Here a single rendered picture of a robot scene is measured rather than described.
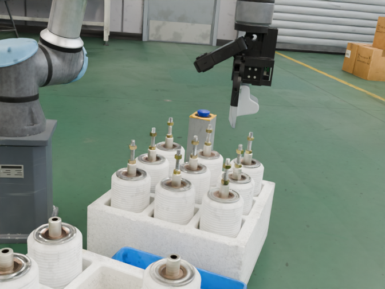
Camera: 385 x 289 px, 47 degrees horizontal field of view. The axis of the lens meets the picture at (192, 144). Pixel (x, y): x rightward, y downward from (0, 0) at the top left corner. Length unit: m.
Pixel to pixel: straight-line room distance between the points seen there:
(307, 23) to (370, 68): 2.01
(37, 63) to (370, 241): 1.11
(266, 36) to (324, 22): 5.70
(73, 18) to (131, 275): 0.69
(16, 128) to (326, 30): 5.76
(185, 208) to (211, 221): 0.07
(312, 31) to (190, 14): 1.72
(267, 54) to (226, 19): 5.31
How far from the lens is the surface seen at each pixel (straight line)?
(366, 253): 1.45
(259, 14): 0.89
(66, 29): 1.25
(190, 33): 6.14
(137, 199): 1.08
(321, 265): 1.33
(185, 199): 1.03
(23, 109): 1.21
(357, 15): 6.81
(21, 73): 1.19
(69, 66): 1.28
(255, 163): 1.24
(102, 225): 1.11
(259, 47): 0.92
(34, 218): 1.29
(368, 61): 4.74
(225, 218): 1.00
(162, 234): 1.04
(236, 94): 0.90
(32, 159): 1.22
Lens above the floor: 0.69
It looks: 19 degrees down
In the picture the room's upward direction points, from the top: 5 degrees clockwise
